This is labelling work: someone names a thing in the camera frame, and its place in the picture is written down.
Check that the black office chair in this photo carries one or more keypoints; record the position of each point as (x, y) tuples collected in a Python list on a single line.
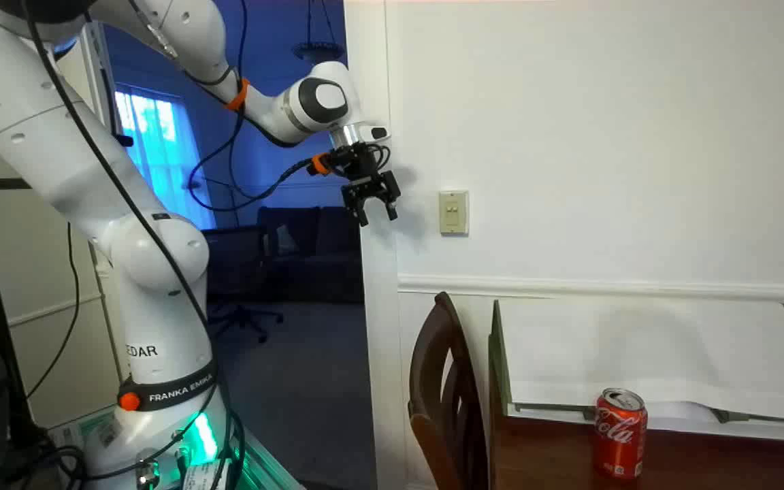
[(239, 270)]

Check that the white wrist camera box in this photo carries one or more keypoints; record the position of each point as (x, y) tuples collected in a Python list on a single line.
[(372, 131)]

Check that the dark wooden chair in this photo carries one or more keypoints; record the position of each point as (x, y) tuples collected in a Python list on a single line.
[(444, 407)]

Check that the bright window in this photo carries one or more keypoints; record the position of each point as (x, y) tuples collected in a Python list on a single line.
[(164, 151)]

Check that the dark wooden dining table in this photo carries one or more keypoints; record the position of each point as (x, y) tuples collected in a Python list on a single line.
[(546, 456)]

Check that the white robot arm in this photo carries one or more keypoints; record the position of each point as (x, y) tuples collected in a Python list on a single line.
[(173, 429)]

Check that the red soda can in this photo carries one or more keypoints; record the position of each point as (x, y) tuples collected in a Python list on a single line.
[(620, 433)]

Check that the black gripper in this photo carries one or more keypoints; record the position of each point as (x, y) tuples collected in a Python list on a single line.
[(367, 174)]

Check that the beige wall switch plate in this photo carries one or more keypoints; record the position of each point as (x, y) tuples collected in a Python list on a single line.
[(452, 214)]

